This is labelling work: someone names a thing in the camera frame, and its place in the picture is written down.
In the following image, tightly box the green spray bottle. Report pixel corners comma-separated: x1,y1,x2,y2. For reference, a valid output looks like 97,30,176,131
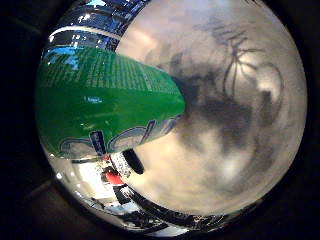
34,46,187,160

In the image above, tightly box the black and white marker tag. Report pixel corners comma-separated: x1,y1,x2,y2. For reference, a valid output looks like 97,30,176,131
111,152,132,178

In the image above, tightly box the person in red shirt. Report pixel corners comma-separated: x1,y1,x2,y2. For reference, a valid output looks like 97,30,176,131
101,166,126,186

